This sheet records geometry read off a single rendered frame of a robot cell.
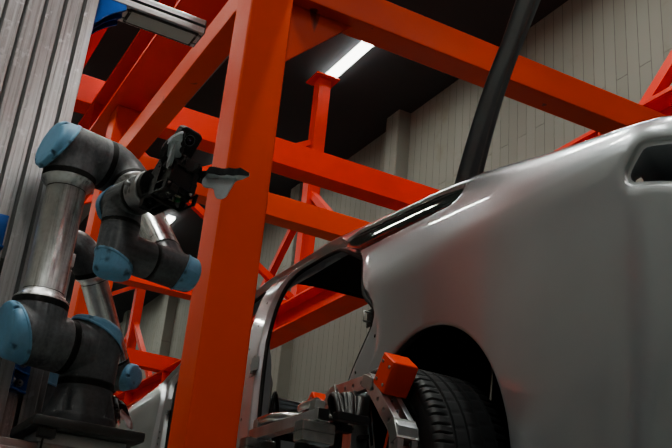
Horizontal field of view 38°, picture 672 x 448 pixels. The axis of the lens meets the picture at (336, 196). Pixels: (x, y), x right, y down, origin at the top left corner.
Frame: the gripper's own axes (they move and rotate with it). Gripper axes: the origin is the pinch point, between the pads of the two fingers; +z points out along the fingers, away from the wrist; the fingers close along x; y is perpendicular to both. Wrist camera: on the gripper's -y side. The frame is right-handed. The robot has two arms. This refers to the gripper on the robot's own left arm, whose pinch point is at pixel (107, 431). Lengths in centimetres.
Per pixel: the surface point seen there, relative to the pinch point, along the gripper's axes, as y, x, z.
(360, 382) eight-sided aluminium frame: 53, 63, -49
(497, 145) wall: -573, 454, 195
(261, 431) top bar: 50, 37, -35
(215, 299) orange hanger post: -1, 35, -45
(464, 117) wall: -660, 457, 199
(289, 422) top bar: 61, 41, -47
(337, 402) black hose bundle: 69, 51, -57
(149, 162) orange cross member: -229, 46, 17
